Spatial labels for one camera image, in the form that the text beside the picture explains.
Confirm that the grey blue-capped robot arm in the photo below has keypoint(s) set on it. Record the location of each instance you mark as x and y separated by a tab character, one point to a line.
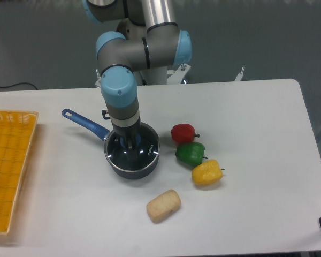
119	55

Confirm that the yellow woven basket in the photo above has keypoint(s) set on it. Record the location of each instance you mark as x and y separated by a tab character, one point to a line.
16	135

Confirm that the dark blue saucepan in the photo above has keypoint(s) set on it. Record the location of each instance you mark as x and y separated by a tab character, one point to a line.
102	133

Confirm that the red bell pepper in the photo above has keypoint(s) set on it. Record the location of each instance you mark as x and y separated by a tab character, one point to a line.
183	133

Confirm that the yellow bell pepper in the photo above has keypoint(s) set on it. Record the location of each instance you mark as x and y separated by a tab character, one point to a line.
207	173

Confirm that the glass lid blue knob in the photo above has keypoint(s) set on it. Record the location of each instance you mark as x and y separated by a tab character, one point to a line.
142	158

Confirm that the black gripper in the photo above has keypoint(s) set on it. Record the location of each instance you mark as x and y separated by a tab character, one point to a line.
126	128

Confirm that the green bell pepper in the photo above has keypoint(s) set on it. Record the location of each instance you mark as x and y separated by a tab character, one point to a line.
191	153

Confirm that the beige bread loaf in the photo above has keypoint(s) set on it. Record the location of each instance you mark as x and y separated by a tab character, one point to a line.
161	207

